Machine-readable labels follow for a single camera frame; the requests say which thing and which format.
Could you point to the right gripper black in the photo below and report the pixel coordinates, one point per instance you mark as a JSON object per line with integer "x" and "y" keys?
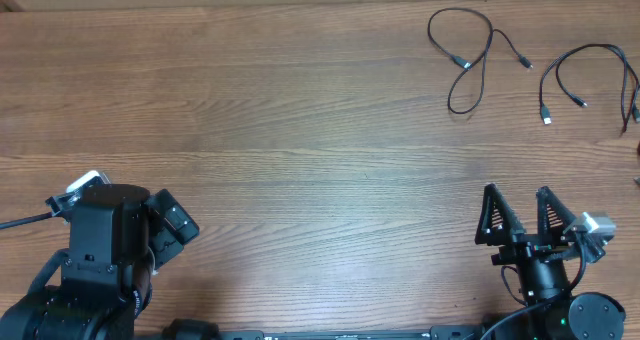
{"x": 500, "y": 227}

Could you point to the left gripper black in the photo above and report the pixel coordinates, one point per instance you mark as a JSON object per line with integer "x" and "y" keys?
{"x": 166, "y": 241}

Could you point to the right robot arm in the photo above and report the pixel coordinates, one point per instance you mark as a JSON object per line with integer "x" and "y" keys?
{"x": 550, "y": 264}

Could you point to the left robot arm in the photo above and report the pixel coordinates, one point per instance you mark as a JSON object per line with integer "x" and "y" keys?
{"x": 120, "y": 235}

